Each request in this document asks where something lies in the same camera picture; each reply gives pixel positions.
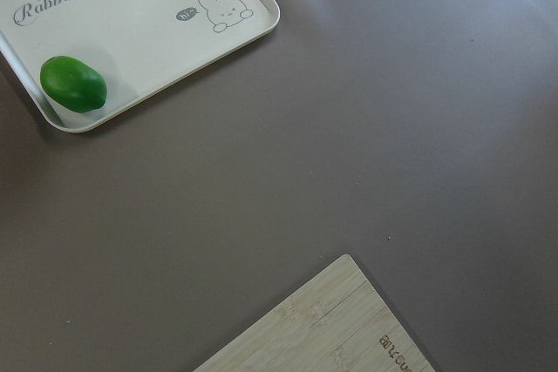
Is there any bamboo cutting board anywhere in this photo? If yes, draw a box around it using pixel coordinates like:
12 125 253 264
198 254 433 371

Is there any cream rabbit tray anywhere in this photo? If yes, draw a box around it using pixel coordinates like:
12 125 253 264
1 0 280 133

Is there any green lime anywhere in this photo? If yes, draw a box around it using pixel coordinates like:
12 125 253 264
39 56 107 113

